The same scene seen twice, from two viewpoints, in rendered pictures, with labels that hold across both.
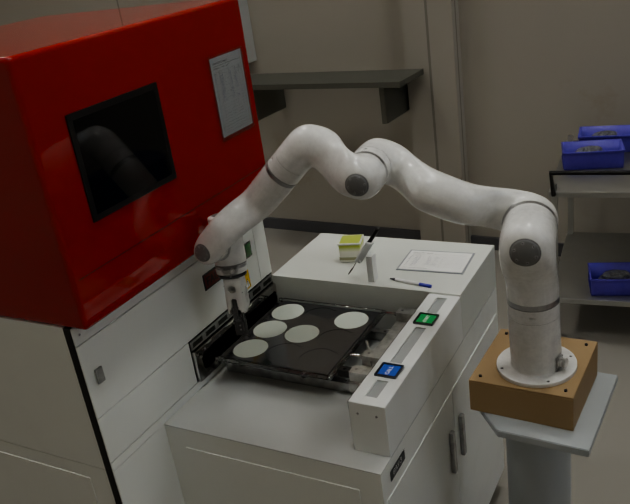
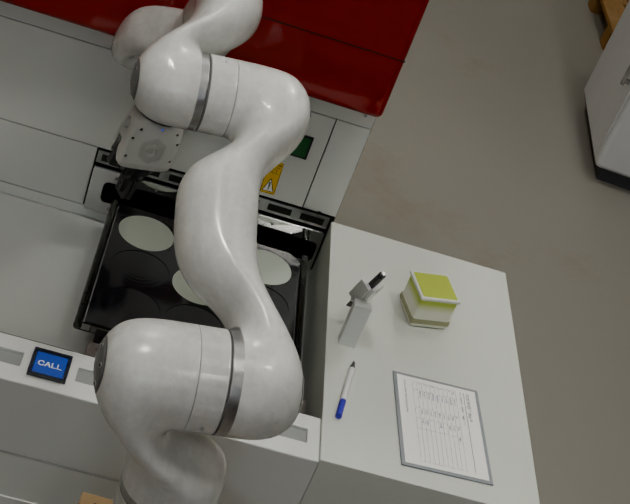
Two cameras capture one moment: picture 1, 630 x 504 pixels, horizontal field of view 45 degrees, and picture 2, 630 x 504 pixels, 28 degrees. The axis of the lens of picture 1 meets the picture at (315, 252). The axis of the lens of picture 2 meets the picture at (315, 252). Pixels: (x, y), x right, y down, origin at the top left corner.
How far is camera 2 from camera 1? 162 cm
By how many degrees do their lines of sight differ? 44
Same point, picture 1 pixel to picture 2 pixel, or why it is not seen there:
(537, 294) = (128, 465)
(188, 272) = not seen: hidden behind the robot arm
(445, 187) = (196, 199)
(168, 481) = not seen: outside the picture
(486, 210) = (211, 293)
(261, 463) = not seen: outside the picture
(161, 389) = (15, 152)
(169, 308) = (90, 80)
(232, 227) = (134, 32)
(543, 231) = (129, 364)
